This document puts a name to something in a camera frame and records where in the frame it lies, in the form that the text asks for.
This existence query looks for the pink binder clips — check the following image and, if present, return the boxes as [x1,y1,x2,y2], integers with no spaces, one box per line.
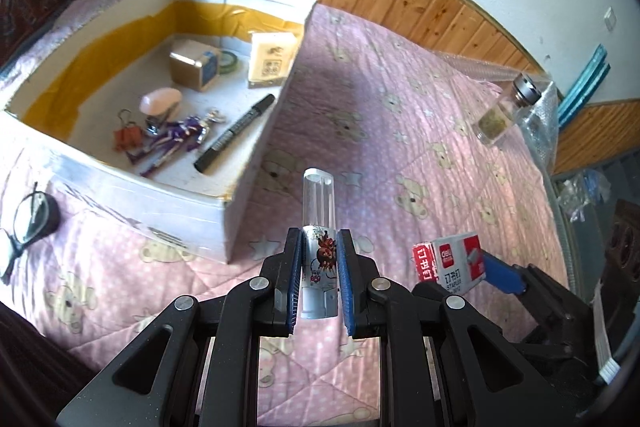
[113,108,143,152]

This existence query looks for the purple pen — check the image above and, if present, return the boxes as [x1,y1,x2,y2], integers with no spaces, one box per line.
[140,141,186,178]

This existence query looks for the white cardboard box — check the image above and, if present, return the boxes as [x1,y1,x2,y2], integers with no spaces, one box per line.
[1,0,316,262]

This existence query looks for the white wall socket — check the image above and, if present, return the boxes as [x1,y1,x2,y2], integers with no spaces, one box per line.
[603,6,617,32]

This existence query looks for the red staples box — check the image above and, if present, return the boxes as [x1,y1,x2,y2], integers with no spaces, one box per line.
[412,232,486,295]

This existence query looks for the black round case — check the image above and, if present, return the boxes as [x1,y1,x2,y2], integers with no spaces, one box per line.
[13,191,61,244]

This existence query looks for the green tape roll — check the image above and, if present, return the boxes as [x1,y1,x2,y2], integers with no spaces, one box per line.
[218,50,239,75]

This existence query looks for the black eyeglasses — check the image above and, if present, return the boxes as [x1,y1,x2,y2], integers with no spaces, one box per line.
[1,183,49,285]

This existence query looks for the clear plastic bag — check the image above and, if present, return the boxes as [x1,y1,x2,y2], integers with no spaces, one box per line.
[518,75,559,173]

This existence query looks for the teal plastic strips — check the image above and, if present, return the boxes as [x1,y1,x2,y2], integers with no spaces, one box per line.
[558,44,611,131]

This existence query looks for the glass tea bottle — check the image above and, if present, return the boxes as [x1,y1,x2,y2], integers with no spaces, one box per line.
[472,72,541,146]

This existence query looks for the black marker pen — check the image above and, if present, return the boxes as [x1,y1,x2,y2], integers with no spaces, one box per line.
[193,94,276,173]

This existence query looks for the clear printed lighter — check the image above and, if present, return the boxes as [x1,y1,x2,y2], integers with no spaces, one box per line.
[299,168,338,320]

